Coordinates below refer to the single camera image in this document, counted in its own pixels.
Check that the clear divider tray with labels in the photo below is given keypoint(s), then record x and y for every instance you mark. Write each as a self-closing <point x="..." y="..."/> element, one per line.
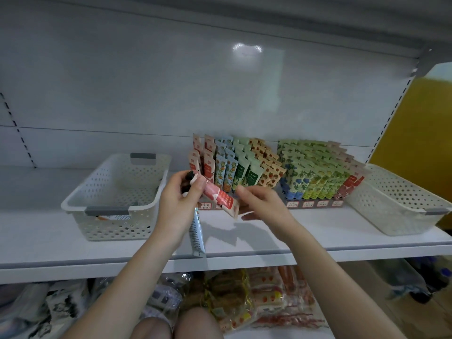
<point x="308" y="204"/>

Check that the white perforated plastic basket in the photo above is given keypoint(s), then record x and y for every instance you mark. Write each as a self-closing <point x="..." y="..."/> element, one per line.
<point x="395" y="204"/>
<point x="99" y="226"/>

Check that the person's right leg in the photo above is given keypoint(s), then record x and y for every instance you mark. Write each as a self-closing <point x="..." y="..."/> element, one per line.
<point x="199" y="324"/>

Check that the person's left hand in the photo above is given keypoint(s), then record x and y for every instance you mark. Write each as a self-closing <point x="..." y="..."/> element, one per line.
<point x="176" y="212"/>

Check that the white metal shelf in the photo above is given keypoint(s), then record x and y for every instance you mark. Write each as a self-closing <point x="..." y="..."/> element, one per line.
<point x="56" y="254"/>

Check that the person's right hand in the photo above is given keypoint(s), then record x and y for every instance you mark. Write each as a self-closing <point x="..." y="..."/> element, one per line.
<point x="267" y="208"/>

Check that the white red-label hand cream tube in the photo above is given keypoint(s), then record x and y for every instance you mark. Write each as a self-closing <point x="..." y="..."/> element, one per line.
<point x="220" y="197"/>

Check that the person's left leg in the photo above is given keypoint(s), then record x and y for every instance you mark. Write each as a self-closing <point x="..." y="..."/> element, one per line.
<point x="152" y="328"/>

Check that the person's leg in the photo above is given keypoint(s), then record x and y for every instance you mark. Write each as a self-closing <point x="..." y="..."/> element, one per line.
<point x="199" y="324"/>
<point x="152" y="328"/>

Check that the row of hand cream tubes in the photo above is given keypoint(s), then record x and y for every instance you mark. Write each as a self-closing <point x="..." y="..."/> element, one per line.
<point x="311" y="169"/>

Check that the person's right forearm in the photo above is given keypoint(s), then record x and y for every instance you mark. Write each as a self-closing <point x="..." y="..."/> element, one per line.
<point x="346" y="289"/>

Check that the pile of snack packets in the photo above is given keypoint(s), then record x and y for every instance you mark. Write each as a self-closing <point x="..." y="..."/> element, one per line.
<point x="261" y="293"/>

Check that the person's left forearm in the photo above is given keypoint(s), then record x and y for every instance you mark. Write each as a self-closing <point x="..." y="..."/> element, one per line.
<point x="120" y="293"/>

